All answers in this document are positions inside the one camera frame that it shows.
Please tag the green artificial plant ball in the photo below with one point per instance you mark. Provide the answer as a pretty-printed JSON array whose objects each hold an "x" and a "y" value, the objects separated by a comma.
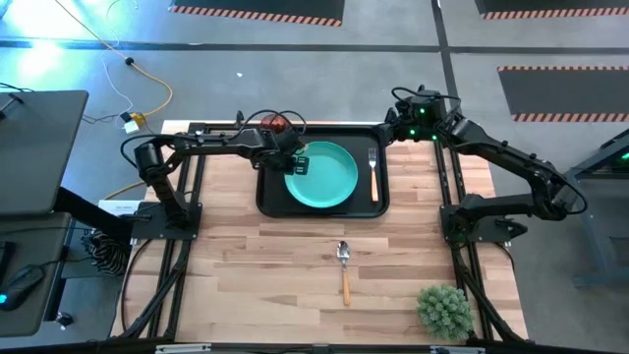
[{"x": 444, "y": 312}]

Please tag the white paper label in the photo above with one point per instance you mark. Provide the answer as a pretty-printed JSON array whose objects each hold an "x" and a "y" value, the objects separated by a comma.
[{"x": 118, "y": 207}]

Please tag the black aluminium table frame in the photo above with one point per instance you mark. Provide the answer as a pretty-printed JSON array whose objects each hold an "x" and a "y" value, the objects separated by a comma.
[{"x": 197, "y": 130}]

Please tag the silver metal bracket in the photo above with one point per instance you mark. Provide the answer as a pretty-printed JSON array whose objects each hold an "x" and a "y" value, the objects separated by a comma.
[
  {"x": 457, "y": 350},
  {"x": 183, "y": 348}
]

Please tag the black side desk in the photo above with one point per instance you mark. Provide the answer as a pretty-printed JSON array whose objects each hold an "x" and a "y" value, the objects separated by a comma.
[{"x": 29, "y": 236}]

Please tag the black mat with hazard stripe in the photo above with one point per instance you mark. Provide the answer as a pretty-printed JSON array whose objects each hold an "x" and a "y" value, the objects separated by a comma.
[
  {"x": 565, "y": 91},
  {"x": 255, "y": 6},
  {"x": 555, "y": 5}
]

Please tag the black frame clamp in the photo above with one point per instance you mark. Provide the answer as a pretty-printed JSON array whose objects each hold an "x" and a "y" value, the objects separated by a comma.
[
  {"x": 239, "y": 118},
  {"x": 390, "y": 116}
]

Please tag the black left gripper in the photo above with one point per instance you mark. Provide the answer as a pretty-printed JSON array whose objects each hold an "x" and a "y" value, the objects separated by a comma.
[{"x": 277, "y": 147}]

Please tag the grey metal table frame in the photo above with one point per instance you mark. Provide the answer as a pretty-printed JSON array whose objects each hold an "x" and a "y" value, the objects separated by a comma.
[{"x": 587, "y": 167}]

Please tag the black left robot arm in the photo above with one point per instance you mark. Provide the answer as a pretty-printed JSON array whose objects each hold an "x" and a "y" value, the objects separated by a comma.
[{"x": 206, "y": 143}]

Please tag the black plastic tray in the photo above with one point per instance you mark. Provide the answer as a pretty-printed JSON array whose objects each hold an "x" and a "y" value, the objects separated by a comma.
[{"x": 275, "y": 196}]

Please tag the copper brown cup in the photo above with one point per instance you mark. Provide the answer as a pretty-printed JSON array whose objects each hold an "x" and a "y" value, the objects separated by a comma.
[{"x": 271, "y": 123}]

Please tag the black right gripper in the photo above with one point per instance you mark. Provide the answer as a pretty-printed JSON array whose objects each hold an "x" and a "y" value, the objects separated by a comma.
[{"x": 420, "y": 115}]

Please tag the teal round plate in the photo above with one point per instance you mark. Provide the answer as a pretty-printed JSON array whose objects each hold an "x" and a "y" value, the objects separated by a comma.
[{"x": 324, "y": 177}]

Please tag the black caster wheel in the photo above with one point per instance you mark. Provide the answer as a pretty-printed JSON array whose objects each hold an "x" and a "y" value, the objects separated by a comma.
[{"x": 64, "y": 320}]

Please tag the white and yellow power adapter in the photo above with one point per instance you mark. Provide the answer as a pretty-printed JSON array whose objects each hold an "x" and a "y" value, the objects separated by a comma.
[{"x": 131, "y": 126}]

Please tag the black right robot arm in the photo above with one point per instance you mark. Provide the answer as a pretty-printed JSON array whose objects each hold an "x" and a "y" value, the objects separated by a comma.
[{"x": 501, "y": 152}]

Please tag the black computer mouse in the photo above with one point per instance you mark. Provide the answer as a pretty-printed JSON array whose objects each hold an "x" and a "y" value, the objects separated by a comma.
[{"x": 22, "y": 285}]

